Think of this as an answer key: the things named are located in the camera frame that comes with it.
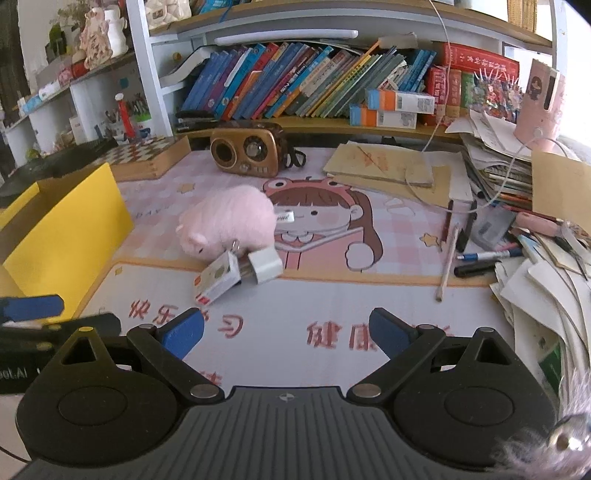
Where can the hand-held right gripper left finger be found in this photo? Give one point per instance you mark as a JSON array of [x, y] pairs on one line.
[[182, 330]]

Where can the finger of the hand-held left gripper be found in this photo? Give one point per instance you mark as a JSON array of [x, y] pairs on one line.
[[32, 308], [108, 324]]

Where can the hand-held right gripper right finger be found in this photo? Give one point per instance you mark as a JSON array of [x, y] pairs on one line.
[[388, 330]]

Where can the small red white box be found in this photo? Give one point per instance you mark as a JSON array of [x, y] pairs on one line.
[[217, 279]]

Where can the yellow cardboard box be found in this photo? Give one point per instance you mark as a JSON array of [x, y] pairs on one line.
[[60, 230]]

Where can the white plug adapter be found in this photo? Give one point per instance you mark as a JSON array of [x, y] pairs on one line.
[[265, 265]]

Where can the pink plush pig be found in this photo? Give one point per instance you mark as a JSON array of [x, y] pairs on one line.
[[231, 217]]

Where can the pink checked cloth desktop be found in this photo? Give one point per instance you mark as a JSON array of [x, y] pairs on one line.
[[323, 318]]

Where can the wooden pencil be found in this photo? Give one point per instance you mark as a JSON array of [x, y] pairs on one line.
[[447, 267]]

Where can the black marker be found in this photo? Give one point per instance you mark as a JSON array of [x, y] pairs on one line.
[[475, 270]]

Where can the dark red pen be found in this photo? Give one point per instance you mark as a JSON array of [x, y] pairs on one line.
[[447, 221]]

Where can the blue white pen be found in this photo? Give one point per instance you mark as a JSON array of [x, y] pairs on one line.
[[489, 254]]

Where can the black pen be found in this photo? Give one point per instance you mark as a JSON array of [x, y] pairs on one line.
[[470, 230]]

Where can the black electronic keyboard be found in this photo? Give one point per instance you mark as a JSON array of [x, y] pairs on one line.
[[60, 161]]

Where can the pile of loose papers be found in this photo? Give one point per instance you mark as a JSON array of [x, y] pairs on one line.
[[540, 300]]

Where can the flat kraft paper folders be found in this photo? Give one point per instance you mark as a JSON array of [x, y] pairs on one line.
[[378, 166]]

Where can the wooden chessboard box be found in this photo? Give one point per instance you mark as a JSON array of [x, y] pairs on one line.
[[147, 157]]

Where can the pink slim case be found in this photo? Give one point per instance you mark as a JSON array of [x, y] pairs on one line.
[[538, 222]]

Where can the white box red label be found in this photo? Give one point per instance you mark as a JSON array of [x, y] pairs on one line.
[[78, 129]]

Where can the retro wooden radio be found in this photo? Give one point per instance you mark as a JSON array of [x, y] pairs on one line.
[[244, 150]]

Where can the fluffy clothing with metal button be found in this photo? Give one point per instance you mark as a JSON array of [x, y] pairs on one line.
[[545, 443]]

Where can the stack of paper booklets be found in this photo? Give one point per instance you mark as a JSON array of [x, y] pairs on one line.
[[494, 161]]

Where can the white tub green lid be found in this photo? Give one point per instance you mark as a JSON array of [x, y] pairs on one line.
[[144, 127]]

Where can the white pen holder with pens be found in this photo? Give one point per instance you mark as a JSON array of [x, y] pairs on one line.
[[112, 120]]

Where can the black stapler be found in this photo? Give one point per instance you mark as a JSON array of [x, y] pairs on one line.
[[196, 122]]

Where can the red bottle with white cap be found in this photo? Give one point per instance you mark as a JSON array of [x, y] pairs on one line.
[[125, 115]]

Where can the blue tissue box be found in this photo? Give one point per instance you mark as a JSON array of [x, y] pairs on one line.
[[41, 97]]

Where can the orange white carton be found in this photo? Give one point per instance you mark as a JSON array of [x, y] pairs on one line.
[[383, 117], [401, 100]]

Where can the white shelf unit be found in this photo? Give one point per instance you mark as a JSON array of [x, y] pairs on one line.
[[94, 99]]

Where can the brown kraft envelope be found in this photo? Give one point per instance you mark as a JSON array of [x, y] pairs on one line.
[[561, 184]]

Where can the colourful printed box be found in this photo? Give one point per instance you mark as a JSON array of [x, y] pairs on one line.
[[498, 97]]

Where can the row of books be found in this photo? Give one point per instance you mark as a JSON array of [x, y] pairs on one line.
[[300, 78]]

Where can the wooden bookshelf with white posts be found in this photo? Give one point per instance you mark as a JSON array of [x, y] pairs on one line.
[[147, 60]]

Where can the pink cylindrical gadget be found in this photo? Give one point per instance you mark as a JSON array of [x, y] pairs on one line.
[[538, 106]]

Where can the green potted plant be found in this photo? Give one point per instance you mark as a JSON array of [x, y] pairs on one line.
[[56, 37]]

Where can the floral decor plaque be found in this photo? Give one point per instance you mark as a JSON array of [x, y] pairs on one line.
[[101, 37]]

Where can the thick red dictionary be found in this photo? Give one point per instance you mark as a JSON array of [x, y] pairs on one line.
[[480, 60]]

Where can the white quilted handbag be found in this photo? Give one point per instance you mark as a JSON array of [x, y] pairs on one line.
[[166, 11]]

